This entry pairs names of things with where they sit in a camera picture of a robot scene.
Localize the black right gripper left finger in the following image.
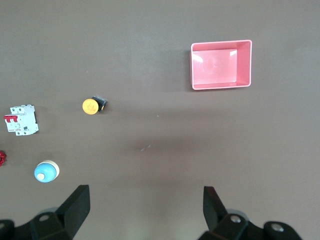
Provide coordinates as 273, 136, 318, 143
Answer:
29, 184, 91, 240

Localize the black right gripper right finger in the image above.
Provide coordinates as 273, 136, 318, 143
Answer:
198, 185, 251, 240

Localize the yellow push button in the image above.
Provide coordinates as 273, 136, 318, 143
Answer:
81, 95, 108, 116

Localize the blue dome bell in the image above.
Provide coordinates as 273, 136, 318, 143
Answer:
33, 160, 61, 184

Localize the pink plastic box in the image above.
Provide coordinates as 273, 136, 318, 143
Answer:
190, 39, 253, 91

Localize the white circuit breaker red switch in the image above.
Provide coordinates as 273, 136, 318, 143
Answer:
3, 104, 40, 137

